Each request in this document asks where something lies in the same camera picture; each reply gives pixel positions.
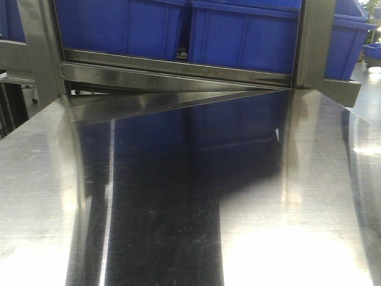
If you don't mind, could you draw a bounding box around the blue plastic bin left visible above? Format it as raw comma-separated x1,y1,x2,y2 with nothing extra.
55,1,188,60

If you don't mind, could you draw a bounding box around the blue plastic bin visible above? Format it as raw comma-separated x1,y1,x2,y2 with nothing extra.
324,0,377,80
188,1,301,74
55,1,188,60

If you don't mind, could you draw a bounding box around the blue plastic bin middle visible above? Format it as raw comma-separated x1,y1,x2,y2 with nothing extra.
188,1,301,74

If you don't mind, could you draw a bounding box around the blue plastic bin right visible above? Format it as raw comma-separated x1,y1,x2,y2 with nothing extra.
324,0,377,80

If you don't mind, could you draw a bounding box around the small blue bin far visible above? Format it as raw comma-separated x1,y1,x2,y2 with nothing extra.
363,43,381,66

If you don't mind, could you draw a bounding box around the steel shelf rack frame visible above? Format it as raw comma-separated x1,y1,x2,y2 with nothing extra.
1,1,361,107

